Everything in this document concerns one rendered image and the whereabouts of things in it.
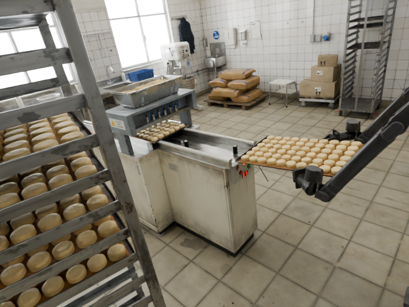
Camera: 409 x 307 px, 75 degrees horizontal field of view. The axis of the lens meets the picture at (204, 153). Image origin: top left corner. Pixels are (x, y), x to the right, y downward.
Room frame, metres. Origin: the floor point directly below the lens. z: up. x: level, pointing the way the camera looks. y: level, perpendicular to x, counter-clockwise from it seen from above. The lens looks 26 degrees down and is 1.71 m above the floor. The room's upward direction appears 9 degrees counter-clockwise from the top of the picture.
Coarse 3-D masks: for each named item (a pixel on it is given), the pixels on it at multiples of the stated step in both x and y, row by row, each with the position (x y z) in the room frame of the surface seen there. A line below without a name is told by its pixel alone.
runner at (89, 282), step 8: (128, 256) 0.55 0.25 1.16; (136, 256) 0.56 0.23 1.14; (112, 264) 0.53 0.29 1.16; (120, 264) 0.54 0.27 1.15; (128, 264) 0.55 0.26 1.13; (104, 272) 0.52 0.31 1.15; (112, 272) 0.53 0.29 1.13; (88, 280) 0.50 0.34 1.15; (96, 280) 0.51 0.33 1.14; (72, 288) 0.48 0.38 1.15; (80, 288) 0.49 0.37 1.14; (56, 296) 0.46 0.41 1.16; (64, 296) 0.47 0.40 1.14; (72, 296) 0.48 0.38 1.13; (40, 304) 0.44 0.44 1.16; (48, 304) 0.45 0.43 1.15; (56, 304) 0.46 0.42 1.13
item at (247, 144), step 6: (180, 132) 2.22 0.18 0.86; (186, 132) 2.16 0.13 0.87; (192, 132) 2.11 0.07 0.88; (198, 132) 2.06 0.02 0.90; (204, 132) 2.02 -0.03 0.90; (204, 138) 2.02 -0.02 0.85; (210, 138) 1.97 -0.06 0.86; (216, 138) 1.93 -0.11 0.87; (222, 138) 1.88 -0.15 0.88; (228, 138) 1.84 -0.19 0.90; (234, 138) 1.81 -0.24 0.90; (228, 144) 1.85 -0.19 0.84; (240, 144) 1.77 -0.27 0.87; (246, 144) 1.73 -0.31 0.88; (252, 144) 1.69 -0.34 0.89
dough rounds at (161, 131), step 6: (162, 126) 2.29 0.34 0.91; (168, 126) 2.24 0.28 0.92; (174, 126) 2.22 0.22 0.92; (180, 126) 2.21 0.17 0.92; (138, 132) 2.23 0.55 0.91; (144, 132) 2.19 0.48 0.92; (150, 132) 2.15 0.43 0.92; (156, 132) 2.15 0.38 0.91; (162, 132) 2.12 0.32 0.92; (168, 132) 2.09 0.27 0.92; (144, 138) 2.07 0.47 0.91; (150, 138) 2.03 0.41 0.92; (156, 138) 2.00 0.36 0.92
